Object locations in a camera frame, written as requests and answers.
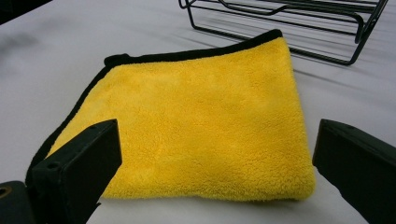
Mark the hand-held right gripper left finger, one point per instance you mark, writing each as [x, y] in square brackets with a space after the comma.
[74, 174]

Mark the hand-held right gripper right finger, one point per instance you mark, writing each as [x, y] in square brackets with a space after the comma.
[364, 168]

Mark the yellow microfibre towel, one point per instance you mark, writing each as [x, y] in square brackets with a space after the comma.
[202, 124]

